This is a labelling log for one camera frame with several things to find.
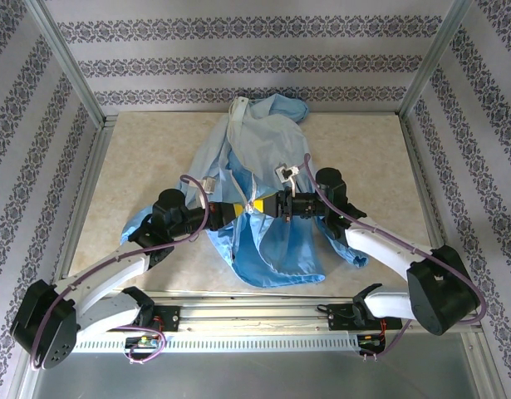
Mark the light blue zip jacket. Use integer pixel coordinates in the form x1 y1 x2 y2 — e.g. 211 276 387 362
120 93 371 288

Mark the small connector board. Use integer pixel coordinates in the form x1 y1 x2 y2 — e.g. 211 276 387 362
125 335 161 350
357 333 386 348

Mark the shiny metal sheet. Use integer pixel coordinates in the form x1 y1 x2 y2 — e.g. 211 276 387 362
16 332 495 399

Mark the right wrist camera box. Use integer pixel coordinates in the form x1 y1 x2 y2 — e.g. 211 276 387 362
273 163 301 185

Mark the aluminium side rail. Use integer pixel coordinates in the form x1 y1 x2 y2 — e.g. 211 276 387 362
51 116 117 288
398 114 464 298

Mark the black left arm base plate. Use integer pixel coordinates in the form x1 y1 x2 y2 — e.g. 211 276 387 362
130 305 181 333

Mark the aluminium front rail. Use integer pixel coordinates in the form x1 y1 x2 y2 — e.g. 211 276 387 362
28 290 487 333

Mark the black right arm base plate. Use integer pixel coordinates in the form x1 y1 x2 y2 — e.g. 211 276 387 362
327 302 404 332

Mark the white slotted cable duct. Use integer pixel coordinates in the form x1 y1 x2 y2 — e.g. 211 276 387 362
71 334 361 354

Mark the aluminium frame post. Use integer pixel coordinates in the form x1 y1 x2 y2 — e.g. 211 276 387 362
398 0 476 120
25 0 106 128

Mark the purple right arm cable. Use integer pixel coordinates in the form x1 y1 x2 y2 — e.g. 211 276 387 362
287 152 489 362

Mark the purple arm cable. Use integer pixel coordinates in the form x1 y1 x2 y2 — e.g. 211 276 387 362
29 174 210 372
287 152 489 362

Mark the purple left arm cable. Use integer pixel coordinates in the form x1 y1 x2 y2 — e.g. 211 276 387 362
29 174 210 372

